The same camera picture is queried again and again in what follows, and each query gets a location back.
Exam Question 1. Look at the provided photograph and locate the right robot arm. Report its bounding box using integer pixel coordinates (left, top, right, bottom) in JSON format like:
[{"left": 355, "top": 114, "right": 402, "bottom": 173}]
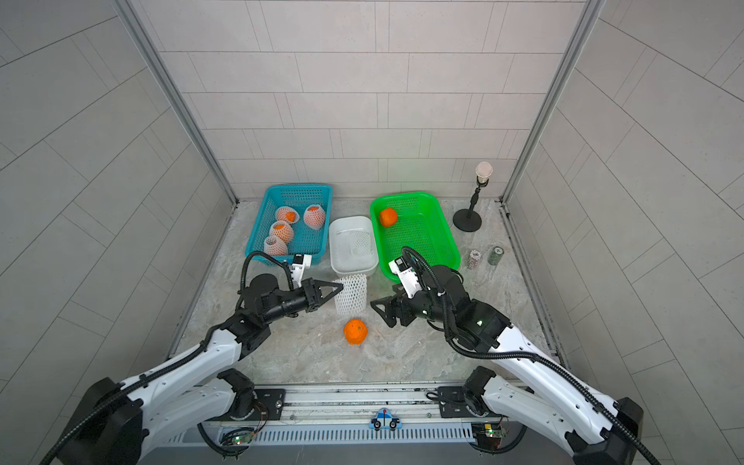
[{"left": 370, "top": 246, "right": 658, "bottom": 464}]

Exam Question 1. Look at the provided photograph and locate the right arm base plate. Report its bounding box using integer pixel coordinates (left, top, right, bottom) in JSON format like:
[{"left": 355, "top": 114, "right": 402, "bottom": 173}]
[{"left": 433, "top": 386, "right": 488, "bottom": 419}]

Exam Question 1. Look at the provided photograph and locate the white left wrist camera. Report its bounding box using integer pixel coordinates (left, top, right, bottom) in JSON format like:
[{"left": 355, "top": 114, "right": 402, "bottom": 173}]
[{"left": 290, "top": 254, "right": 312, "bottom": 288}]

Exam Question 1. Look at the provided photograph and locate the white plastic tub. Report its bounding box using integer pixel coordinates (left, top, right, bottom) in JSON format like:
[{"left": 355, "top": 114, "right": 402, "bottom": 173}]
[{"left": 329, "top": 216, "right": 379, "bottom": 277}]

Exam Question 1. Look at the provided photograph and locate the left circuit board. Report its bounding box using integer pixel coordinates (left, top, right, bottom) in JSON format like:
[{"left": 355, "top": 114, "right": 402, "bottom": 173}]
[{"left": 220, "top": 427, "right": 255, "bottom": 448}]

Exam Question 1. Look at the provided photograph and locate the aluminium corner post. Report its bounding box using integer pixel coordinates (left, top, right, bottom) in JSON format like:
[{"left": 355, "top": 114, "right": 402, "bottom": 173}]
[
  {"left": 501, "top": 0, "right": 605, "bottom": 205},
  {"left": 112, "top": 0, "right": 239, "bottom": 207}
]

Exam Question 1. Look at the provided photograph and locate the circuit board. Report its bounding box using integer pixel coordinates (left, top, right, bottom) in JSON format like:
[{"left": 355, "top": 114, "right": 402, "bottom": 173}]
[
  {"left": 220, "top": 427, "right": 255, "bottom": 448},
  {"left": 471, "top": 422, "right": 505, "bottom": 450}
]

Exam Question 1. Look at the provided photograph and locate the aluminium corner post left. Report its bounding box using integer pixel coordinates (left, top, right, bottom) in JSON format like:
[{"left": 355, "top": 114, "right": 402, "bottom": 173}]
[{"left": 112, "top": 0, "right": 239, "bottom": 207}]

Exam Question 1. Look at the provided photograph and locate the aluminium corner post right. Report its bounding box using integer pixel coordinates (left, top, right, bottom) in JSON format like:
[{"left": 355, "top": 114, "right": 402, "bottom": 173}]
[{"left": 501, "top": 0, "right": 605, "bottom": 205}]

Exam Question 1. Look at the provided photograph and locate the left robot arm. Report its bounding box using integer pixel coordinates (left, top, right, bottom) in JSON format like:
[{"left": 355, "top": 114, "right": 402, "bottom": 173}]
[{"left": 42, "top": 262, "right": 344, "bottom": 464}]

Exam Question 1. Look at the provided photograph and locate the teal plastic basket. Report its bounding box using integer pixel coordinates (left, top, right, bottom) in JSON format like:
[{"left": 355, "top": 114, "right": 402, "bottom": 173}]
[{"left": 245, "top": 184, "right": 333, "bottom": 265}]

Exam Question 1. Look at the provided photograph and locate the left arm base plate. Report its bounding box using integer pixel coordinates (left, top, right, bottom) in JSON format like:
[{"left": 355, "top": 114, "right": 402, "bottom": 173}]
[{"left": 227, "top": 389, "right": 286, "bottom": 422}]

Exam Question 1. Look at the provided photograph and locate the green plastic basket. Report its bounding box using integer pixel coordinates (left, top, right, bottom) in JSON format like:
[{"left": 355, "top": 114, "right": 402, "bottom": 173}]
[{"left": 370, "top": 192, "right": 461, "bottom": 283}]

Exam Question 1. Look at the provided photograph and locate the aluminium front rail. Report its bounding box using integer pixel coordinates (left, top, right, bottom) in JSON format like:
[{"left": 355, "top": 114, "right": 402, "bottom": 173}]
[{"left": 173, "top": 379, "right": 601, "bottom": 431}]

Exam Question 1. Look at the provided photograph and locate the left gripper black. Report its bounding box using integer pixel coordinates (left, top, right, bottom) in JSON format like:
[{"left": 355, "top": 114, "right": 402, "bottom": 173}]
[{"left": 260, "top": 281, "right": 342, "bottom": 326}]

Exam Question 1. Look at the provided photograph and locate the white foam net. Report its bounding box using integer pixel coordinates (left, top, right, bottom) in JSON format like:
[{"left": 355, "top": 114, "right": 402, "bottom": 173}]
[
  {"left": 334, "top": 273, "right": 367, "bottom": 317},
  {"left": 338, "top": 231, "right": 374, "bottom": 269}
]

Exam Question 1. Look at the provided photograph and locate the right circuit board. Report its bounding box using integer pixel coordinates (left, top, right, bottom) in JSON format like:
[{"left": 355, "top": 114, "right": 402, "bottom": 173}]
[{"left": 471, "top": 422, "right": 505, "bottom": 450}]

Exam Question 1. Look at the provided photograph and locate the toy car sticker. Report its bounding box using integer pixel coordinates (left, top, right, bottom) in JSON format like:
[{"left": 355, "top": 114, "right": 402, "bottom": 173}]
[{"left": 369, "top": 408, "right": 401, "bottom": 431}]

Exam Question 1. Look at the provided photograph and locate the netted orange front corner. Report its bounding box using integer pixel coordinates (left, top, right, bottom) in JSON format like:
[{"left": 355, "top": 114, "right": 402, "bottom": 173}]
[{"left": 263, "top": 236, "right": 289, "bottom": 257}]

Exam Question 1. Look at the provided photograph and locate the black stand with bulb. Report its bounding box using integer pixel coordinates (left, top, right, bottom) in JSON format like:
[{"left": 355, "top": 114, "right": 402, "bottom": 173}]
[{"left": 453, "top": 162, "right": 493, "bottom": 233}]

